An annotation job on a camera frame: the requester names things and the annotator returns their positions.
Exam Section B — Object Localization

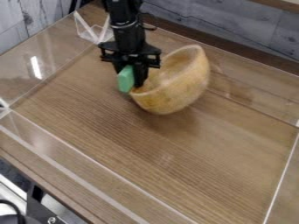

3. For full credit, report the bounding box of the round wooden bowl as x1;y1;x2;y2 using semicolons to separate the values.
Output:
130;45;211;115

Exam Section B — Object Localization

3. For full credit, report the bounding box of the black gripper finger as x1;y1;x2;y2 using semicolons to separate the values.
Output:
114;61;127;74
134;62;148;88

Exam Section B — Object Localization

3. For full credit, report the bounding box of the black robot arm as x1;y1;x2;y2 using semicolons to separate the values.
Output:
98;0;162;88

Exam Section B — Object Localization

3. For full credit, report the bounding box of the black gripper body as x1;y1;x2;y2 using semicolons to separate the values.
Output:
98;24;162;68

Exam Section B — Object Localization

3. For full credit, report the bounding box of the black table leg bracket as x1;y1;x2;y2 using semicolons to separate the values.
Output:
26;185;67;224

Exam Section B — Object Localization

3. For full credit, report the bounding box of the black cable bottom left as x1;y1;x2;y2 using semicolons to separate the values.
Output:
0;198;39;224

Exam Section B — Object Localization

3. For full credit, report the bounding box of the clear acrylic corner bracket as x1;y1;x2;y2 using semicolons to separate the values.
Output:
74;11;114;45

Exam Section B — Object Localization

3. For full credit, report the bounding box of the green rectangular stick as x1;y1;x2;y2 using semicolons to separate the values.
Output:
116;65;135;93

